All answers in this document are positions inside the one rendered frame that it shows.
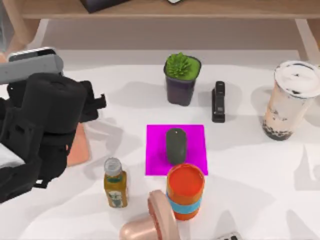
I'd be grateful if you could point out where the dark grey computer mouse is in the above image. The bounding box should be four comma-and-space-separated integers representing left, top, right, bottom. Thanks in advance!
165, 128, 187, 165

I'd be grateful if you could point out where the black stapler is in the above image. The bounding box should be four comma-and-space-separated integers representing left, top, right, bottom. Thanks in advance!
211, 80, 227, 123

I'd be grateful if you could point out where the wooden shelf unit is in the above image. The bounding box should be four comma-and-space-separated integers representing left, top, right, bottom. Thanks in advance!
0, 0, 320, 61

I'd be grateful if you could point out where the orange cup with blue band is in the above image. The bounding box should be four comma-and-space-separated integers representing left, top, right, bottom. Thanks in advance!
165, 163, 206, 221

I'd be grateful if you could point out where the black box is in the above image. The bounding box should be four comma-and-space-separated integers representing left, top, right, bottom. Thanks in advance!
79, 0, 131, 14

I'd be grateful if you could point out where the bubble tea cup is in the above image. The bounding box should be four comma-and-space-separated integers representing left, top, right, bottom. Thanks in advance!
261, 59, 320, 141

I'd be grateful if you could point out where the yellow-green bottle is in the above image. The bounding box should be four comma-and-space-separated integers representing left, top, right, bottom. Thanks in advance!
103, 157, 129, 209

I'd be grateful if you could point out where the magenta square mat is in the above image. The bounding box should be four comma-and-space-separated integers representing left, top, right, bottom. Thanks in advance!
144, 124, 209, 176

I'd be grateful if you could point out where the green plant in dark pot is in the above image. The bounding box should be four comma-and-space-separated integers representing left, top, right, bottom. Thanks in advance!
163, 52, 202, 107

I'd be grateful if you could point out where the salmon flat pad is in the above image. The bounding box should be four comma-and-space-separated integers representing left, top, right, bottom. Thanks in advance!
66, 122, 91, 168

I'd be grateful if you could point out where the pale grey rounded box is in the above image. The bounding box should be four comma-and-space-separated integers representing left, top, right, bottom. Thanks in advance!
0, 46, 64, 85

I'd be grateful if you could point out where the pink rounded object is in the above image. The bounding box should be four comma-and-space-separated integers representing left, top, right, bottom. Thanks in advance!
119, 189, 181, 240

